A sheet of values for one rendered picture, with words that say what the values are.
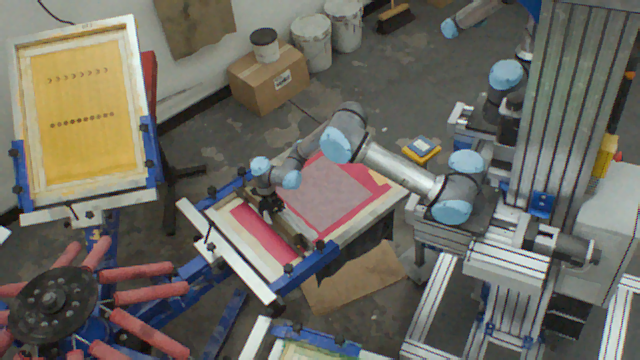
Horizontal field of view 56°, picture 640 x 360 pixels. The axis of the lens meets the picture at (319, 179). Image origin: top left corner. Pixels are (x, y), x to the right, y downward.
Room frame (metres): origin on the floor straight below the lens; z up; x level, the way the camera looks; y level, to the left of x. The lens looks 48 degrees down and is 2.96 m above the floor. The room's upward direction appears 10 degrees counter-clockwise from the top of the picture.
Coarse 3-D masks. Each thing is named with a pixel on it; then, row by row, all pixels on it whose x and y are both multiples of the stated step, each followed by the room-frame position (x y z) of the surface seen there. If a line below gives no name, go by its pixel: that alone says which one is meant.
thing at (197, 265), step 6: (198, 258) 1.44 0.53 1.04; (186, 264) 1.42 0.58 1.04; (192, 264) 1.42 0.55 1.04; (198, 264) 1.41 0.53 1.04; (204, 264) 1.41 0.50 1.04; (180, 270) 1.40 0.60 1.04; (186, 270) 1.39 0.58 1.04; (192, 270) 1.39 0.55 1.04; (198, 270) 1.38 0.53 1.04; (180, 276) 1.37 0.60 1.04; (186, 276) 1.36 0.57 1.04; (192, 276) 1.37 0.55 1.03; (198, 276) 1.38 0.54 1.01; (186, 282) 1.35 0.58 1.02; (192, 282) 1.36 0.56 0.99
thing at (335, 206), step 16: (352, 176) 1.81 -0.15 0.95; (368, 176) 1.80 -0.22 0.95; (336, 192) 1.73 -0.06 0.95; (352, 192) 1.72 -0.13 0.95; (368, 192) 1.70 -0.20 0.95; (384, 192) 1.69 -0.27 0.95; (304, 208) 1.67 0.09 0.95; (320, 208) 1.66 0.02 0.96; (336, 208) 1.64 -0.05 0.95; (352, 208) 1.63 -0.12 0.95; (320, 224) 1.57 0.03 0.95; (336, 224) 1.56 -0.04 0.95; (272, 240) 1.53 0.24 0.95; (272, 256) 1.45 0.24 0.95; (288, 256) 1.44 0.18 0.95
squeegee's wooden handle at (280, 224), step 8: (248, 192) 1.73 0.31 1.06; (248, 200) 1.74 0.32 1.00; (256, 200) 1.68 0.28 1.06; (256, 208) 1.68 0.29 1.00; (272, 216) 1.57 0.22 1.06; (272, 224) 1.58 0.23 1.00; (280, 224) 1.53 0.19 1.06; (288, 224) 1.52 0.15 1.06; (280, 232) 1.53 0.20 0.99; (288, 232) 1.48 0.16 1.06; (296, 232) 1.47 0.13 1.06; (288, 240) 1.49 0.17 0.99; (296, 240) 1.46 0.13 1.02
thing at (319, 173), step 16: (320, 160) 1.94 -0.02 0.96; (304, 176) 1.86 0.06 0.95; (320, 176) 1.84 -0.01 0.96; (336, 176) 1.83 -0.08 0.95; (288, 192) 1.78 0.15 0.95; (304, 192) 1.77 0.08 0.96; (320, 192) 1.75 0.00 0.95; (240, 208) 1.74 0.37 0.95; (288, 208) 1.69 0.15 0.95; (240, 224) 1.65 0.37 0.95; (256, 224) 1.63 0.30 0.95
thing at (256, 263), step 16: (272, 160) 1.96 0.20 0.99; (240, 192) 1.82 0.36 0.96; (400, 192) 1.64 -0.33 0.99; (384, 208) 1.57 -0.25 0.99; (224, 224) 1.63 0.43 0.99; (368, 224) 1.51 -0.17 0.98; (240, 240) 1.53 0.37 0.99; (336, 240) 1.45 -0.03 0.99; (256, 256) 1.44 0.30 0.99; (272, 272) 1.35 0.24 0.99
